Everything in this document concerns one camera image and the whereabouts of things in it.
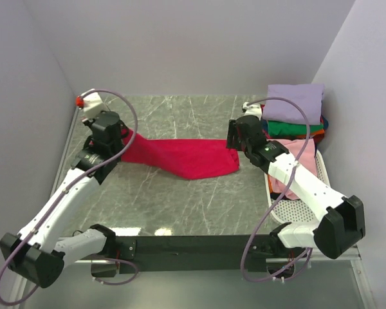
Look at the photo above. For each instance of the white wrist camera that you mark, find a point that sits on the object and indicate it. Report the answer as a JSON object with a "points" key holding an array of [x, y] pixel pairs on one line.
{"points": [[91, 105], [252, 110]]}

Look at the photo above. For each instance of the folded green t shirt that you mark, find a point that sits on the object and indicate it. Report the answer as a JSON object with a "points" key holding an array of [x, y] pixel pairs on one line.
{"points": [[286, 129]]}

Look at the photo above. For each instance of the orange garment in basket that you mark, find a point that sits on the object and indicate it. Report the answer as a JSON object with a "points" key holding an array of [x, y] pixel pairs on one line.
{"points": [[270, 185]]}

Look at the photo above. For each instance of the crimson red t shirt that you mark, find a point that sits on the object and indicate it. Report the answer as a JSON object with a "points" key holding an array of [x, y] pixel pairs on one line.
{"points": [[190, 159]]}

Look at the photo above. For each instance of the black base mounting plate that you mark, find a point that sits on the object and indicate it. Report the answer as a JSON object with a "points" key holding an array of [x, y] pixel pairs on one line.
{"points": [[189, 253]]}

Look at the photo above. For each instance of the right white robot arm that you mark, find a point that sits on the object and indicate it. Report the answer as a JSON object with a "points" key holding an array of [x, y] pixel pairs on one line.
{"points": [[340, 220]]}

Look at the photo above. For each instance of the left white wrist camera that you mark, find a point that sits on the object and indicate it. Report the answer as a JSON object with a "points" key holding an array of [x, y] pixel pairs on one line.
{"points": [[91, 105]]}

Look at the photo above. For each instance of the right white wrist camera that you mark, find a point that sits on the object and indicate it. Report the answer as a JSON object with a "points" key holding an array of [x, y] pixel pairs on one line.
{"points": [[252, 110]]}

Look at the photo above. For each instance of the pink t shirt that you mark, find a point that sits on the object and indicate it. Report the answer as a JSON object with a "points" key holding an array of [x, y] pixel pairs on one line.
{"points": [[307, 159]]}

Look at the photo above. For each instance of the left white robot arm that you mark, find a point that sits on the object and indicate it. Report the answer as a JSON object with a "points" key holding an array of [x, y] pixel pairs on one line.
{"points": [[36, 252]]}

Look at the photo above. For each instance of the folded dark red t shirt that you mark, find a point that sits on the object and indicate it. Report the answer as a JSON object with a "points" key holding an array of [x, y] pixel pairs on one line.
{"points": [[282, 112]]}

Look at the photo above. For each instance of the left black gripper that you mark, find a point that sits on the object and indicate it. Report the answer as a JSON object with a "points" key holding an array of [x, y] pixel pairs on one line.
{"points": [[88, 121]]}

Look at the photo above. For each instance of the white perforated laundry basket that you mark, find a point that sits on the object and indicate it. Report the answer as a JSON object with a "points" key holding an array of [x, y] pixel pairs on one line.
{"points": [[296, 210]]}

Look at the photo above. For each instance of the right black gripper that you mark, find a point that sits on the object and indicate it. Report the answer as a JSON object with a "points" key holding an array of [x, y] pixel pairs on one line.
{"points": [[232, 132]]}

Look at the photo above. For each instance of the aluminium extrusion rail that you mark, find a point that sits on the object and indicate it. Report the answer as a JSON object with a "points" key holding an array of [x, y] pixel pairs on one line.
{"points": [[352, 254]]}

